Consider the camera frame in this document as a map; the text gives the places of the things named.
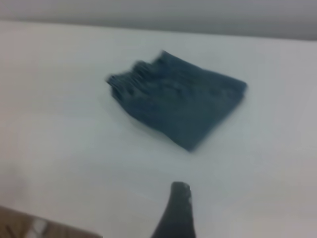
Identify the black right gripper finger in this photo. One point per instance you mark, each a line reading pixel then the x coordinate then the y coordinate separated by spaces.
pixel 177 213

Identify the blue denim shorts basketball print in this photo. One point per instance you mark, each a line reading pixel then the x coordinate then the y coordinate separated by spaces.
pixel 180 101

